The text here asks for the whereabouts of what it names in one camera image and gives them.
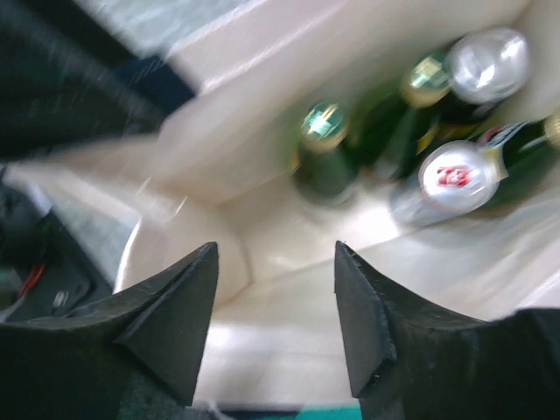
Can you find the red white beverage can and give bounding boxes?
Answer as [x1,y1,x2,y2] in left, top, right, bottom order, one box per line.
[390,141,501,228]

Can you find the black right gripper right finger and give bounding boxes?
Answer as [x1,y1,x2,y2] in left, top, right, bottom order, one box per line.
[334,241,396,398]

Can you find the beige canvas tote bag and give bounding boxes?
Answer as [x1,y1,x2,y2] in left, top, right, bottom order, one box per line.
[12,1,559,406]

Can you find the green printed t-shirt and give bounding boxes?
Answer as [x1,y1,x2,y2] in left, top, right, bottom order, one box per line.
[227,404,364,420]

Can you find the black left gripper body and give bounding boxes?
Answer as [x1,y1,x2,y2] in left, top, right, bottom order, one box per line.
[1,1,195,158]

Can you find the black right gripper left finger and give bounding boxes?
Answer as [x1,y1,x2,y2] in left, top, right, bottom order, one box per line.
[113,241,219,408]

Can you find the silver beverage can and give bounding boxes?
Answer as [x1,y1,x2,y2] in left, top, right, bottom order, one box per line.
[441,27,531,125]

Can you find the green glass bottle gold cap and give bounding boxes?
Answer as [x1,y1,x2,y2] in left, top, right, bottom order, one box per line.
[290,101,358,205]

